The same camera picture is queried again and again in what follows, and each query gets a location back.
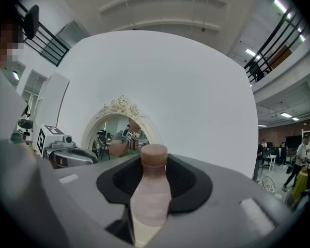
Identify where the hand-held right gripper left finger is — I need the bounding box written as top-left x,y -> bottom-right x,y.
54,155 -> 143,248

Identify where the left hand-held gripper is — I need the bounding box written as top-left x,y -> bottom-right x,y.
37,124 -> 98,169

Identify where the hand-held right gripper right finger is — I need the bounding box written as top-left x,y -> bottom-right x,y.
147,153 -> 292,248

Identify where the pink bottle with brown cap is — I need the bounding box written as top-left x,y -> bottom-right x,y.
130,143 -> 173,248

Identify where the white table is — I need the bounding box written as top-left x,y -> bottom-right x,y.
260,153 -> 277,172

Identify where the white ornate vanity mirror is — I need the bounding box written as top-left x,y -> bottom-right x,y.
81,95 -> 163,161

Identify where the yellow round table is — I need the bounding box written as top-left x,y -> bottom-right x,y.
292,170 -> 310,200

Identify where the black mezzanine railing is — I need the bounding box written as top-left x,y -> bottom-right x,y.
243,5 -> 309,84
14,0 -> 70,67

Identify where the person's head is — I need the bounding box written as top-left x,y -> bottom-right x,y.
0,22 -> 24,71

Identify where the black office chair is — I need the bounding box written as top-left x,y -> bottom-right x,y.
249,60 -> 266,84

